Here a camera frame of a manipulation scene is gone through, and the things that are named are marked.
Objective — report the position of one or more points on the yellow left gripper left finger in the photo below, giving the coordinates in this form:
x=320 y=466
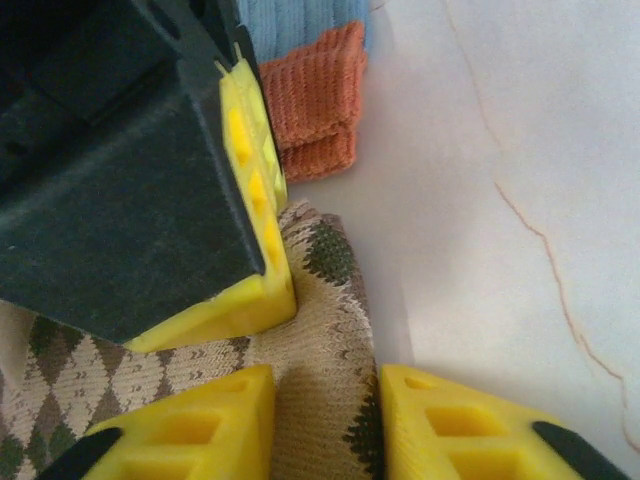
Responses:
x=200 y=435

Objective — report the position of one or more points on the beige brown argyle sock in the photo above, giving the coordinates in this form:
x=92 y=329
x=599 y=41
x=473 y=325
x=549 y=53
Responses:
x=320 y=320

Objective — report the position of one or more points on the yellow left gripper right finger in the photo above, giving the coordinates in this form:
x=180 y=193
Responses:
x=450 y=440

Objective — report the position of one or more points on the grey-blue sock orange cuff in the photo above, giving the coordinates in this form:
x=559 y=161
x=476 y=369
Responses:
x=310 y=90

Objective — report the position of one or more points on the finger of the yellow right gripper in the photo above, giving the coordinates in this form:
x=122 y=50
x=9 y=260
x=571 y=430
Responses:
x=272 y=150
x=250 y=210

